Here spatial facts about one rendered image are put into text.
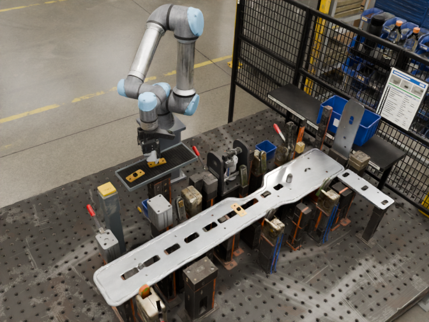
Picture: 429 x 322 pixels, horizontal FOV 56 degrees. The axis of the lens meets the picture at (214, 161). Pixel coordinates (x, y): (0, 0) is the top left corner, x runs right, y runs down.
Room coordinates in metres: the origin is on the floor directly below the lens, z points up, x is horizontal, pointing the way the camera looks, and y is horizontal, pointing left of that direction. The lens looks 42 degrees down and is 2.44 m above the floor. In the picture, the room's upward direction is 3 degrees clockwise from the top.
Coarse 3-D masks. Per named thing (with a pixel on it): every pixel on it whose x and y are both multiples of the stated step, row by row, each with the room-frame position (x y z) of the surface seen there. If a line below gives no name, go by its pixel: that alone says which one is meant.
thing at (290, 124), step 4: (288, 124) 1.69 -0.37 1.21; (292, 124) 1.70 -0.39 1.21; (288, 128) 1.68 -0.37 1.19; (292, 128) 1.67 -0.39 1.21; (288, 132) 1.68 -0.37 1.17; (292, 132) 1.70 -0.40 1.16; (288, 136) 1.68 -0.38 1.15; (292, 136) 1.69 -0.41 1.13; (288, 140) 1.67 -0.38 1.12; (292, 140) 1.69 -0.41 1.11; (288, 144) 1.67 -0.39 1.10; (288, 148) 1.67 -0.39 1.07; (288, 152) 1.67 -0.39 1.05
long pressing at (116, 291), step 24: (288, 168) 1.59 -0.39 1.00; (312, 168) 1.60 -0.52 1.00; (336, 168) 1.61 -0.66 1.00; (288, 192) 1.41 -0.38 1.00; (216, 216) 1.23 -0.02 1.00; (168, 240) 1.08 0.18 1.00; (216, 240) 1.09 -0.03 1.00; (120, 264) 0.94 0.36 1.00; (168, 264) 0.96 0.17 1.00; (120, 288) 0.84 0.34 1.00
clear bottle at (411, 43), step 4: (416, 28) 1.99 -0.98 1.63; (412, 32) 1.99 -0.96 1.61; (416, 32) 1.98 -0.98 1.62; (412, 36) 1.98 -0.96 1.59; (416, 36) 1.97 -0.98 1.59; (408, 40) 1.98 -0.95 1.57; (412, 40) 1.97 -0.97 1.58; (416, 40) 1.97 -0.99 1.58; (404, 44) 1.99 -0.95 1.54; (408, 44) 1.97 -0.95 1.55; (412, 44) 1.96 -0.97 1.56; (416, 44) 1.96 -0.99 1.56; (408, 48) 1.97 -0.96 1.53; (412, 48) 1.96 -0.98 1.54; (408, 64) 1.96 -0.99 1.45
